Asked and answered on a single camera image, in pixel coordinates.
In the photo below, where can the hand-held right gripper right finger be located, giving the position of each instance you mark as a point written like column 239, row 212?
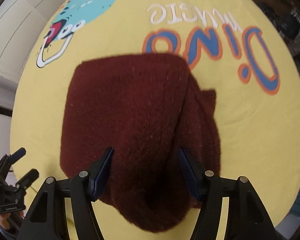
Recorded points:
column 190, row 177

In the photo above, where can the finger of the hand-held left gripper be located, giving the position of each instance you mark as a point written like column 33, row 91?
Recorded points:
column 18, row 153
column 27, row 177

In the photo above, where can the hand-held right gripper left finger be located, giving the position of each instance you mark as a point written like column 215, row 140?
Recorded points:
column 103, row 177

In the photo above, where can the dark red knit sweater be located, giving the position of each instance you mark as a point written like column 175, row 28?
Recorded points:
column 140, row 105

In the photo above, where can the person's left hand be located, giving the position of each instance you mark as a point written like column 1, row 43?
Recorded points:
column 11, row 218

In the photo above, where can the yellow dinosaur printed blanket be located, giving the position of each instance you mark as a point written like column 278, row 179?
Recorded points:
column 227, row 130

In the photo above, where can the white wardrobe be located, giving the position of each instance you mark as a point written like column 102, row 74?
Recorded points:
column 20, row 17

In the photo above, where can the dark cloth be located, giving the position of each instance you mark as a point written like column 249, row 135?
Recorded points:
column 288, row 25

